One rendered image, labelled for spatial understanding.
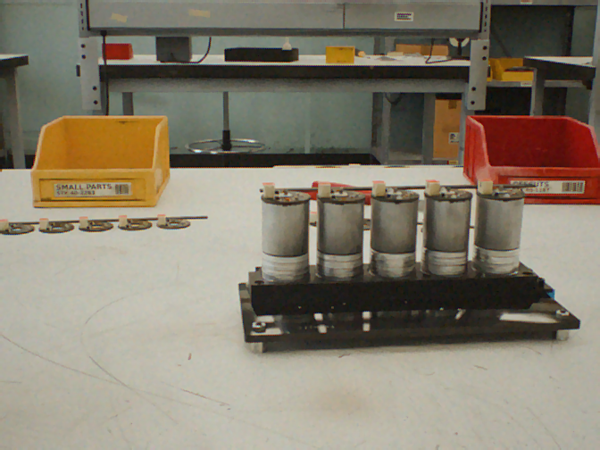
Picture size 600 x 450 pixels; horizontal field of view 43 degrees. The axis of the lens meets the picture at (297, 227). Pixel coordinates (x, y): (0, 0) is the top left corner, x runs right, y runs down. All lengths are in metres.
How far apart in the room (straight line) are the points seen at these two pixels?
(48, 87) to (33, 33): 0.32
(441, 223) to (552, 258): 0.14
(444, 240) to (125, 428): 0.19
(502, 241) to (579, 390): 0.10
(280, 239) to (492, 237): 0.11
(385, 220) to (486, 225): 0.05
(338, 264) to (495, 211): 0.08
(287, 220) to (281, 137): 4.40
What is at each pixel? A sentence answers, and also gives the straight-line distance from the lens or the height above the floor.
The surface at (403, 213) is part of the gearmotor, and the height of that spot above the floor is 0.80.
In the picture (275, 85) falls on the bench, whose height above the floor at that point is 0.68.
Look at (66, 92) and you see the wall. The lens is 4.87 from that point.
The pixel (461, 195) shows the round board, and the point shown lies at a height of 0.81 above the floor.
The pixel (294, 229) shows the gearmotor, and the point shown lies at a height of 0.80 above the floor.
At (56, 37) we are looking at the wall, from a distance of 4.86.
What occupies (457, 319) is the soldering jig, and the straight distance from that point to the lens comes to 0.38.
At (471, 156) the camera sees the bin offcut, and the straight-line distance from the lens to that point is 0.73.
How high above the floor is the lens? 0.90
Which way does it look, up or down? 15 degrees down
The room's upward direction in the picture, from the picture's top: straight up
